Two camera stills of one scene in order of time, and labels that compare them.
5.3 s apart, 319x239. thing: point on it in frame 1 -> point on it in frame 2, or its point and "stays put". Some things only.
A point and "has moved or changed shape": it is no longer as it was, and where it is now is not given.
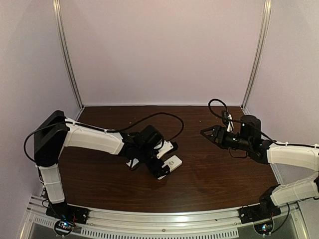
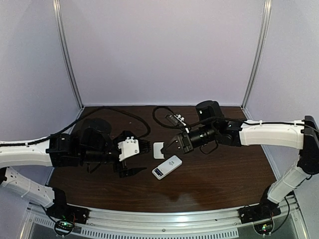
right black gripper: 219,131 -> 183,136
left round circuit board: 64,227 stays put
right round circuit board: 264,228 stays put
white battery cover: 135,161 has moved or changed shape
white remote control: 173,163 stays put
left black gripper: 160,172 -> 123,172
